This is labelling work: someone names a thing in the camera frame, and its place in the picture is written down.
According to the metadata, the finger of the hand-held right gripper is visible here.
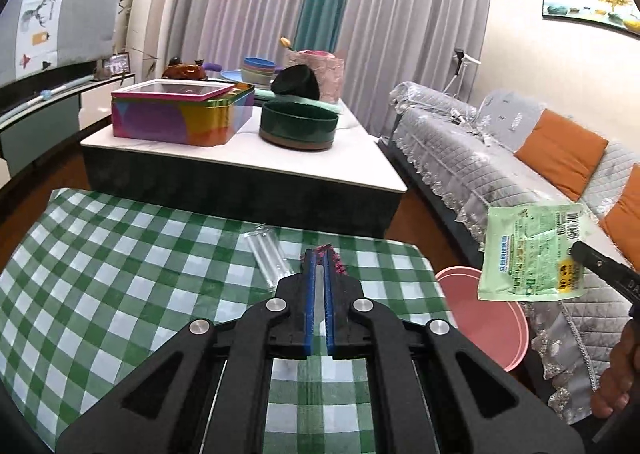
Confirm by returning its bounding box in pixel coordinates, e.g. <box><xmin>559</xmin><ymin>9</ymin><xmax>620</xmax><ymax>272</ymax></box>
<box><xmin>570</xmin><ymin>240</ymin><xmax>627</xmax><ymax>293</ymax></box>

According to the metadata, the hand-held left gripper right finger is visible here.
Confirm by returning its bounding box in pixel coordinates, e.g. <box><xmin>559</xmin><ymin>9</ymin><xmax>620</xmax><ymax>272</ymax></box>
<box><xmin>322</xmin><ymin>249</ymin><xmax>586</xmax><ymax>454</ymax></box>

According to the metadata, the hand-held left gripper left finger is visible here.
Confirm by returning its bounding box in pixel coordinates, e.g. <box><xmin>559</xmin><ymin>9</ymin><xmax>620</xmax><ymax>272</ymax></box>
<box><xmin>55</xmin><ymin>249</ymin><xmax>317</xmax><ymax>454</ymax></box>

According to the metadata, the green and white packet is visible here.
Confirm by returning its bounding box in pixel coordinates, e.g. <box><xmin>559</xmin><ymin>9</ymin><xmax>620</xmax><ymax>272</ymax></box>
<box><xmin>477</xmin><ymin>201</ymin><xmax>586</xmax><ymax>302</ymax></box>

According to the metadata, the pink and black wrapper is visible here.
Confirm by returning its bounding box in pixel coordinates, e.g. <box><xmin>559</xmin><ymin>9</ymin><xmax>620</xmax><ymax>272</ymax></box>
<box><xmin>300</xmin><ymin>245</ymin><xmax>348</xmax><ymax>277</ymax></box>

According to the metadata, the pink plastic bucket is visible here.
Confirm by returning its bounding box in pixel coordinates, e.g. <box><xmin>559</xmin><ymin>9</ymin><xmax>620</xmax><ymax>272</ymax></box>
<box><xmin>434</xmin><ymin>265</ymin><xmax>530</xmax><ymax>373</ymax></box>

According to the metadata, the person's right hand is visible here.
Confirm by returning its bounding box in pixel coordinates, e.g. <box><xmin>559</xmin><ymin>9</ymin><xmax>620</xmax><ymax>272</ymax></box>
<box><xmin>590</xmin><ymin>317</ymin><xmax>640</xmax><ymax>419</ymax></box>

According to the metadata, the orange cushion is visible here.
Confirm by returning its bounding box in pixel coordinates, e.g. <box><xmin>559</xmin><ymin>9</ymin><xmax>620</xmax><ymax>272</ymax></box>
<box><xmin>514</xmin><ymin>109</ymin><xmax>610</xmax><ymax>202</ymax></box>
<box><xmin>597</xmin><ymin>179</ymin><xmax>640</xmax><ymax>270</ymax></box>

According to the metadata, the clear plastic packaging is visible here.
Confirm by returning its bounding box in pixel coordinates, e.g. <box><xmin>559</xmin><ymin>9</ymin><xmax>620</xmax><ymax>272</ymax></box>
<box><xmin>244</xmin><ymin>225</ymin><xmax>292</xmax><ymax>291</ymax></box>

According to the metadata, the sofa with grey quilted cover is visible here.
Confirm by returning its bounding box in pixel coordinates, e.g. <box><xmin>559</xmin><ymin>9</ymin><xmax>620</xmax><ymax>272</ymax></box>
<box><xmin>387</xmin><ymin>81</ymin><xmax>640</xmax><ymax>427</ymax></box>

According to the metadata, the white top coffee table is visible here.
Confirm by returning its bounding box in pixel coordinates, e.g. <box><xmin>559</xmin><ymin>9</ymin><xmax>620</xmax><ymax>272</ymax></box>
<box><xmin>80</xmin><ymin>99</ymin><xmax>408</xmax><ymax>240</ymax></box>

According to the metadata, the dark green round bowl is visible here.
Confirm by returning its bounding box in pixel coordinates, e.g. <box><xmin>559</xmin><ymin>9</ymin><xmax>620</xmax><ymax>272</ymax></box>
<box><xmin>259</xmin><ymin>100</ymin><xmax>340</xmax><ymax>151</ymax></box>

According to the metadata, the green checkered tablecloth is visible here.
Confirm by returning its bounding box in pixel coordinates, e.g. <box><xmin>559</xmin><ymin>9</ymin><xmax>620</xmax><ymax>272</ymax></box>
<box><xmin>0</xmin><ymin>188</ymin><xmax>456</xmax><ymax>454</ymax></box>

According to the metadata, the mint green tray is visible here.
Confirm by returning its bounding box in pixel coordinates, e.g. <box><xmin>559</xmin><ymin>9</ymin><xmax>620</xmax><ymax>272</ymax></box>
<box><xmin>252</xmin><ymin>88</ymin><xmax>343</xmax><ymax>115</ymax></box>

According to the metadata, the white phone stand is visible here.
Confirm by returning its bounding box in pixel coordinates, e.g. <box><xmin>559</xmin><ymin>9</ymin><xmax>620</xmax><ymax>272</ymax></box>
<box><xmin>452</xmin><ymin>48</ymin><xmax>482</xmax><ymax>95</ymax></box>

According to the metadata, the black round lid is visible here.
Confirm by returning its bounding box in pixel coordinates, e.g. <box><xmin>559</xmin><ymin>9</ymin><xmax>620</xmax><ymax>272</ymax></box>
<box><xmin>270</xmin><ymin>63</ymin><xmax>321</xmax><ymax>101</ymax></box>

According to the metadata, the multicoloured tin box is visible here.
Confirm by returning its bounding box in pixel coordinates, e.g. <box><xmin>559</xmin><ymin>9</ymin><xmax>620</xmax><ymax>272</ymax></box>
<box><xmin>111</xmin><ymin>79</ymin><xmax>256</xmax><ymax>147</ymax></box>

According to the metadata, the pink quilted basket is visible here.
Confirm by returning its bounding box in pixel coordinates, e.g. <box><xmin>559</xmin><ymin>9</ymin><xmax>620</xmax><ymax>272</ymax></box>
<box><xmin>286</xmin><ymin>49</ymin><xmax>346</xmax><ymax>104</ymax></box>

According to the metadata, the stack of pastel bowls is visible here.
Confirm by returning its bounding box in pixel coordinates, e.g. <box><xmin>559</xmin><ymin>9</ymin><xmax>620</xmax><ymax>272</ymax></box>
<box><xmin>241</xmin><ymin>57</ymin><xmax>277</xmax><ymax>85</ymax></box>

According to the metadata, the brown teapot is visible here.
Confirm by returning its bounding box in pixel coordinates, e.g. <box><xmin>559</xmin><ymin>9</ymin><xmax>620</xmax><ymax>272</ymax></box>
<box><xmin>161</xmin><ymin>57</ymin><xmax>208</xmax><ymax>82</ymax></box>

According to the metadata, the television cabinet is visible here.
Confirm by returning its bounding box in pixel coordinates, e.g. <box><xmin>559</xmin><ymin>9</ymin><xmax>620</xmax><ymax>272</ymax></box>
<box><xmin>0</xmin><ymin>72</ymin><xmax>136</xmax><ymax>180</ymax></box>

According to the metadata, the white pole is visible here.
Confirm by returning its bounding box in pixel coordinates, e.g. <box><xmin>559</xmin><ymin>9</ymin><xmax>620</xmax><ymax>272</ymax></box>
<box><xmin>0</xmin><ymin>75</ymin><xmax>95</xmax><ymax>124</ymax></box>

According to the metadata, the white standing air conditioner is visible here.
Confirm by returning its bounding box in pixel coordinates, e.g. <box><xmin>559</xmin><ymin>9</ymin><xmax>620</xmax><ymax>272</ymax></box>
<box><xmin>125</xmin><ymin>0</ymin><xmax>186</xmax><ymax>80</ymax></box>

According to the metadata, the grey printed television cover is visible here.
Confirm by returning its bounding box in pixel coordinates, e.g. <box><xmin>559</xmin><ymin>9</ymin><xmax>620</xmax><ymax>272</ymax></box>
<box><xmin>0</xmin><ymin>0</ymin><xmax>121</xmax><ymax>85</ymax></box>

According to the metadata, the white cable bundle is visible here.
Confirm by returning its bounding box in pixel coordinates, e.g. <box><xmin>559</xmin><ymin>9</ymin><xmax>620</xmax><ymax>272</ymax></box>
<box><xmin>447</xmin><ymin>107</ymin><xmax>493</xmax><ymax>145</ymax></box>

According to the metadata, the framed wall painting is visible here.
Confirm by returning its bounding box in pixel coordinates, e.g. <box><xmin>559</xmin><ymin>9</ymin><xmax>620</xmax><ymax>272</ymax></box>
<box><xmin>541</xmin><ymin>0</ymin><xmax>640</xmax><ymax>38</ymax></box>

